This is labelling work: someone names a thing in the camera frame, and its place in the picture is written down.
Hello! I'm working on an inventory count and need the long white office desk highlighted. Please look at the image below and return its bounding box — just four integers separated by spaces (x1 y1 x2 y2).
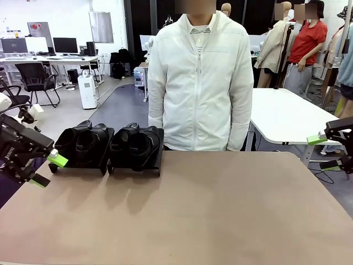
0 54 104 86

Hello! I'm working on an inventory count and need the person's right forearm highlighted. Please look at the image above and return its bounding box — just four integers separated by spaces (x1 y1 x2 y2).
148 99 167 151

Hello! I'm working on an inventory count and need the dark bucket hat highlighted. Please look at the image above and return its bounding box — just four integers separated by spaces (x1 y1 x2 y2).
336 5 353 20

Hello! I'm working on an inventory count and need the lit computer case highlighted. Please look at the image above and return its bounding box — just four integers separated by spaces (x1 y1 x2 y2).
133 68 149 88

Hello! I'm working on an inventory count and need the grey computer monitor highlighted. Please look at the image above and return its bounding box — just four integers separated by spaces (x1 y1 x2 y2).
1 38 29 54

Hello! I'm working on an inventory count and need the metal wall panel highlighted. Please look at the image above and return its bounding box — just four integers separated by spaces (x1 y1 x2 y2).
88 11 114 44

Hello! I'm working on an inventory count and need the black leather shoe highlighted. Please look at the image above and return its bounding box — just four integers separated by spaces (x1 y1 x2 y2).
75 123 109 168
54 120 93 166
109 122 141 166
129 125 161 172

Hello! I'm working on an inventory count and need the black backpack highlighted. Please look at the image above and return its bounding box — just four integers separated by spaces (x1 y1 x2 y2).
110 47 132 80

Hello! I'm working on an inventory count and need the silver clothes rack pole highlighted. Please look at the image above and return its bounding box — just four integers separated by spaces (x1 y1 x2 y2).
321 16 350 110

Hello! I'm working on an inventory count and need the grey poster with red circle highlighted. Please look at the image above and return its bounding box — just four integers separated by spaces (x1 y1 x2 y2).
26 21 53 47

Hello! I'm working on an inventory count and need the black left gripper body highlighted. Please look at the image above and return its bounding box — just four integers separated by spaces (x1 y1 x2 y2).
0 114 34 181

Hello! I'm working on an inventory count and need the bare mannequin head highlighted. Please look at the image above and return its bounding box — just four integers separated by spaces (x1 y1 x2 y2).
220 2 232 18

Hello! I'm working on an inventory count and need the person in white jacket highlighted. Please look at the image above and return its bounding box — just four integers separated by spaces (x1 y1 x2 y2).
147 10 254 152

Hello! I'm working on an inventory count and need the white air purifier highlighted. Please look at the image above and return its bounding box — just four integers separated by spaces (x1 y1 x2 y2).
77 70 98 110

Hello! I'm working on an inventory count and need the black computer monitor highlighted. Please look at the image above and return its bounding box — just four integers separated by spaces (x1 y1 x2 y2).
53 37 79 54

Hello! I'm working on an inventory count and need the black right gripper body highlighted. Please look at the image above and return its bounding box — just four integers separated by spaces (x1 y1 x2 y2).
343 117 353 173

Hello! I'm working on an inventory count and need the mannequin in red shirt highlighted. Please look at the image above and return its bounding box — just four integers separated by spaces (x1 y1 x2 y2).
284 0 329 97

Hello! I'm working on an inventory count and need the person's left forearm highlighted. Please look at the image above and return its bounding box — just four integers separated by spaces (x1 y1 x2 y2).
226 110 254 152

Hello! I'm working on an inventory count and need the mannequin in blue top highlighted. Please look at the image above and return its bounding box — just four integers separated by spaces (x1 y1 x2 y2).
335 41 353 122

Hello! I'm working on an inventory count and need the black metal frame chair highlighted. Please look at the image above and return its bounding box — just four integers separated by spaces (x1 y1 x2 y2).
0 82 33 107

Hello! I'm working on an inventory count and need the black mesh office chair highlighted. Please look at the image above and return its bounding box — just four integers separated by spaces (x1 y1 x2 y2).
14 62 61 108

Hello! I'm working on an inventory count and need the mannequin in beige coat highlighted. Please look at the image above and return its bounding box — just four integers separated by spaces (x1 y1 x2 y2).
253 1 293 89

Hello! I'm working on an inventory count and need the small white background robot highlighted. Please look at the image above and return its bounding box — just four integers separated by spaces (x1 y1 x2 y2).
145 35 155 66

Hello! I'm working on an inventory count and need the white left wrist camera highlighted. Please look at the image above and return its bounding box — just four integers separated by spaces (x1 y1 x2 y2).
16 104 45 125

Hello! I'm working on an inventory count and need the white table with legs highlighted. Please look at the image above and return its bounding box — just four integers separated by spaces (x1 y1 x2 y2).
249 87 353 166

